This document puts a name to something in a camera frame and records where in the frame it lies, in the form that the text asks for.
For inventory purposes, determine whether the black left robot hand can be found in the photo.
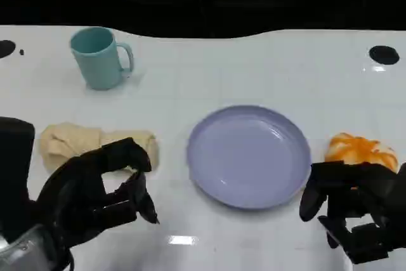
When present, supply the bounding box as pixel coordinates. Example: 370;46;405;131
34;137;161;249

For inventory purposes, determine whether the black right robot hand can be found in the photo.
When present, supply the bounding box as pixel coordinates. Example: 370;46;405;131
299;161;406;265

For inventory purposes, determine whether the beige towel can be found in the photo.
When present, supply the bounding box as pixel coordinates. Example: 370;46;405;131
39;121;161;175

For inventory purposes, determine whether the orange and white bread roll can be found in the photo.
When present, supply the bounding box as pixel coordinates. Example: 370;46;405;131
324;131;400;174

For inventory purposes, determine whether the pale green mug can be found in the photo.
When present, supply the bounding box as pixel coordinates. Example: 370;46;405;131
69;27;134;91

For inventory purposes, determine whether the lilac plate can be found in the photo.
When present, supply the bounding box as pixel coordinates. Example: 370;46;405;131
186;105;313;211

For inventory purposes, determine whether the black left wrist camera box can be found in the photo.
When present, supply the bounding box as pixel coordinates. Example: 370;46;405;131
0;117;36;240

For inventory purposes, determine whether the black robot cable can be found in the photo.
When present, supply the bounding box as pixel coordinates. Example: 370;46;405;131
65;247;76;271

